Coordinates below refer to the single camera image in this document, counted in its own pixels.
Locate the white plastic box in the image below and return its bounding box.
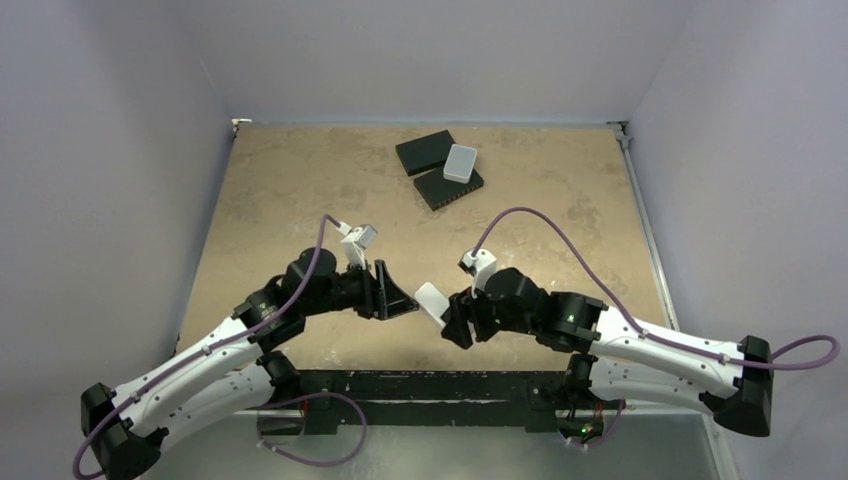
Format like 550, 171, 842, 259
442, 144, 478, 184

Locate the black box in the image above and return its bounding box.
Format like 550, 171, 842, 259
413, 169, 485, 211
395, 130, 455, 177

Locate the black box front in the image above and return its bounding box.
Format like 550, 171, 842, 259
413, 169, 485, 211

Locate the black base bar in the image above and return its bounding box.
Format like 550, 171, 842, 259
254, 351, 627, 437

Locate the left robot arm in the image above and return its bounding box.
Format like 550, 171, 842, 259
81, 248, 419, 479

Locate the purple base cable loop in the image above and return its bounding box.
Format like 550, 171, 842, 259
256, 392, 369, 468

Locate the black box rear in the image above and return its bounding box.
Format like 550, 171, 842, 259
395, 130, 455, 177

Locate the white remote control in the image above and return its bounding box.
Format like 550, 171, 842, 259
414, 282, 450, 330

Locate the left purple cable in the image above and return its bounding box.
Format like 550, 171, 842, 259
72, 214, 346, 480

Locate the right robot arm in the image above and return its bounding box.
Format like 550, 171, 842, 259
416, 268, 774, 437

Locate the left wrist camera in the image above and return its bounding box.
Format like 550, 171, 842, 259
336, 222, 378, 270

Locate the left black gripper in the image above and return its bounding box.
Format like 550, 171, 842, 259
302, 258, 417, 320

